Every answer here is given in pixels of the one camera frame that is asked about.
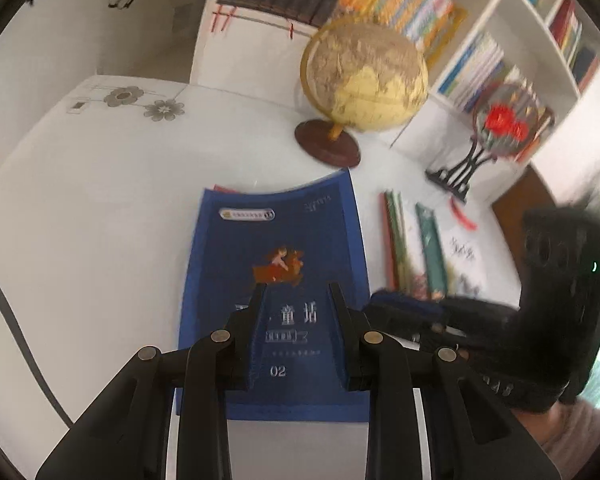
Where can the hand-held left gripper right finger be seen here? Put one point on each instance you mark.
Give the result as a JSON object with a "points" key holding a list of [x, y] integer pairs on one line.
{"points": [[342, 345]]}

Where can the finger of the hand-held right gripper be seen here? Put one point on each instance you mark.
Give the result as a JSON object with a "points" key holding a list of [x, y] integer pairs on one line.
{"points": [[405, 305], [480, 320]]}

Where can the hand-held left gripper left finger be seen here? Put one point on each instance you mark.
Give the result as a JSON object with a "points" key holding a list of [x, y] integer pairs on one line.
{"points": [[252, 340]]}

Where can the pile of picture books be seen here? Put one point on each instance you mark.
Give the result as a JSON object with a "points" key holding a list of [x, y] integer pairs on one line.
{"points": [[427, 240]]}

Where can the dark blue fairy-tale book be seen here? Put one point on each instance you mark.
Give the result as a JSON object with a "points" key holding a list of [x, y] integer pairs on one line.
{"points": [[280, 230]]}

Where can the row of thin mixed books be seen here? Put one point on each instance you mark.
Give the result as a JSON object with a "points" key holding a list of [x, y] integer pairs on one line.
{"points": [[475, 70]]}

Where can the row of shelved paperback books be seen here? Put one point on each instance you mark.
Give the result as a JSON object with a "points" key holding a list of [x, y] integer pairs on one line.
{"points": [[565, 25]]}

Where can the row of orange colourful books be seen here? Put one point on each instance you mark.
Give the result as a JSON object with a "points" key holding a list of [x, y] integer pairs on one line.
{"points": [[405, 5]]}

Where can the brown wooden cabinet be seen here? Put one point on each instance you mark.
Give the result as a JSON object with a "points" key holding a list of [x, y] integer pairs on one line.
{"points": [[515, 200]]}

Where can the red tassel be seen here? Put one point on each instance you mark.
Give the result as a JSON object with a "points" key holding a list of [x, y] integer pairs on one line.
{"points": [[462, 215]]}

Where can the round red flower fan ornament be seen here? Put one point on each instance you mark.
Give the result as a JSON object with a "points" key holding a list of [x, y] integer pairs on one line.
{"points": [[505, 120]]}

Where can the white bookshelf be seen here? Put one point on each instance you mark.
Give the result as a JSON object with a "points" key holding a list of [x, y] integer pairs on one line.
{"points": [[430, 130]]}

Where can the antique yellow desk globe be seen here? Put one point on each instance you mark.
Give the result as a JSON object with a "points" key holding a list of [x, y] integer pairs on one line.
{"points": [[365, 75]]}

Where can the grey flower table sticker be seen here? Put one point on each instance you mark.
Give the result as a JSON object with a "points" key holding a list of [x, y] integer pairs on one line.
{"points": [[164, 110], [123, 96]]}

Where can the red bookmark ribbon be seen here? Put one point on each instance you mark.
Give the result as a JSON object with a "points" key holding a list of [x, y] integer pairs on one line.
{"points": [[290, 30], [220, 20]]}

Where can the grey wall outlet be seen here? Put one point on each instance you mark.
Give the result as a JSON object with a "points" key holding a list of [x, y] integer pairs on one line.
{"points": [[182, 19]]}

